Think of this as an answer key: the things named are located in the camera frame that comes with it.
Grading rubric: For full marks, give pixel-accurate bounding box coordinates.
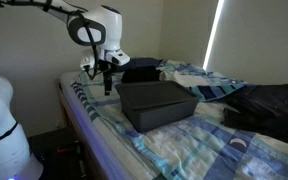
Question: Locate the grey plastic storage box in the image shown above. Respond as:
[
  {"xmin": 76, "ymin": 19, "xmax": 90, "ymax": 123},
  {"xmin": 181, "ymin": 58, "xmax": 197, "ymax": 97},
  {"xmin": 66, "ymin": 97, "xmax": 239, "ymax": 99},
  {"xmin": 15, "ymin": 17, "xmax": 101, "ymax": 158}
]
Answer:
[{"xmin": 121, "ymin": 97, "xmax": 198, "ymax": 133}]

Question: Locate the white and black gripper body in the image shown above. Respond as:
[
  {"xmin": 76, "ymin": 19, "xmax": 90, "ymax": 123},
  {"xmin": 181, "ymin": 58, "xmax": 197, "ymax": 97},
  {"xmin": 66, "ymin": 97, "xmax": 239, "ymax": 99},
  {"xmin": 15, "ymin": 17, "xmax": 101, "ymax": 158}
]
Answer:
[{"xmin": 80, "ymin": 49, "xmax": 130, "ymax": 71}]

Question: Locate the dark folded cloth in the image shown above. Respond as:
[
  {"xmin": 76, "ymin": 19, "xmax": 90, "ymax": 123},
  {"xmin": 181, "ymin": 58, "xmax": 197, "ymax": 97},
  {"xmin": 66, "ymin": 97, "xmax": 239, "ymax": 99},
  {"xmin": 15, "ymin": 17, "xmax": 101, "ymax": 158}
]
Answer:
[{"xmin": 122, "ymin": 66, "xmax": 161, "ymax": 83}]

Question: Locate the bed mattress with frame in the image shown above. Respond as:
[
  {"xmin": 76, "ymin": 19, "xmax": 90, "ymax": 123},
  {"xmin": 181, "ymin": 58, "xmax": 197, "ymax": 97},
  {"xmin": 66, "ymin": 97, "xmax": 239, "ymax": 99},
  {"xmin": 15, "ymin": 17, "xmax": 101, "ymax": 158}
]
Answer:
[{"xmin": 58, "ymin": 72, "xmax": 144, "ymax": 180}]

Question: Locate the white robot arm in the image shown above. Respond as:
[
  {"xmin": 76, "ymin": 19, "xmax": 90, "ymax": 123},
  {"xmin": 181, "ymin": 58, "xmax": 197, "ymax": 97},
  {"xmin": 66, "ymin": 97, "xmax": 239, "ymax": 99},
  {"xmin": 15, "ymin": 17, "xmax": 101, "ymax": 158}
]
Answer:
[{"xmin": 0, "ymin": 0, "xmax": 130, "ymax": 96}]

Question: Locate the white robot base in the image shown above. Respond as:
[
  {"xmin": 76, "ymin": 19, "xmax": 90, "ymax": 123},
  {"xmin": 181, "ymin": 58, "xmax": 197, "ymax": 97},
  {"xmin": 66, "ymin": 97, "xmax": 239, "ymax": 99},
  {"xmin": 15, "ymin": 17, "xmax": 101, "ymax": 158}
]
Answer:
[{"xmin": 0, "ymin": 76, "xmax": 43, "ymax": 180}]

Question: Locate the blue checkered bed quilt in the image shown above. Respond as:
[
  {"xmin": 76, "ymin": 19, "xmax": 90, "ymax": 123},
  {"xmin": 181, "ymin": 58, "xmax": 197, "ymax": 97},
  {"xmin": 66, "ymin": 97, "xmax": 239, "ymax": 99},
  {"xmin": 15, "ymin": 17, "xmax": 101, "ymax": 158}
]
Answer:
[{"xmin": 71, "ymin": 60, "xmax": 288, "ymax": 180}]

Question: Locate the bright window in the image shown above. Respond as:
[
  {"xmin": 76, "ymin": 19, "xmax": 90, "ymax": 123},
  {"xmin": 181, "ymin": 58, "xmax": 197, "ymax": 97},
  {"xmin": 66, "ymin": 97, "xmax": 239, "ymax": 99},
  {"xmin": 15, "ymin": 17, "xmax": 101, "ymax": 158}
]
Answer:
[{"xmin": 203, "ymin": 0, "xmax": 226, "ymax": 70}]

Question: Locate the black garment on bed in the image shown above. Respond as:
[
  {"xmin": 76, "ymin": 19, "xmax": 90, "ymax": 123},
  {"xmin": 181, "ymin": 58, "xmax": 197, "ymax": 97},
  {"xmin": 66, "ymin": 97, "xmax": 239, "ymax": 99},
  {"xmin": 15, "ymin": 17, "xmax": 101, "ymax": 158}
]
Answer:
[{"xmin": 224, "ymin": 84, "xmax": 288, "ymax": 143}]

